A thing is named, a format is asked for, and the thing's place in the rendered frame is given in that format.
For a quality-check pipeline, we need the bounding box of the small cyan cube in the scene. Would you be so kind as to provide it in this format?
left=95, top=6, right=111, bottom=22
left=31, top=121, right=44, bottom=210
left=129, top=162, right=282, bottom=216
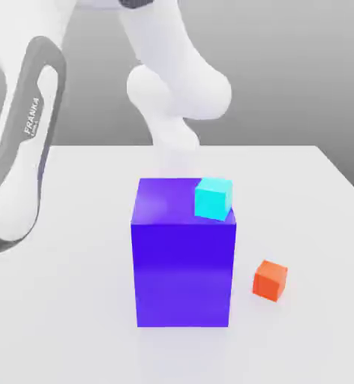
left=193, top=176, right=234, bottom=223

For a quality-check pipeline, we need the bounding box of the small orange cube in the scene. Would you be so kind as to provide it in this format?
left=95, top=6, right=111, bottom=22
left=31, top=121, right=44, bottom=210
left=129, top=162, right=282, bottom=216
left=252, top=259, right=289, bottom=303

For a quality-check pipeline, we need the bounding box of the large purple box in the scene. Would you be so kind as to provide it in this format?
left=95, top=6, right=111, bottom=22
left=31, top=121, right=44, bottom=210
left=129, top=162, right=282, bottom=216
left=130, top=177, right=237, bottom=329

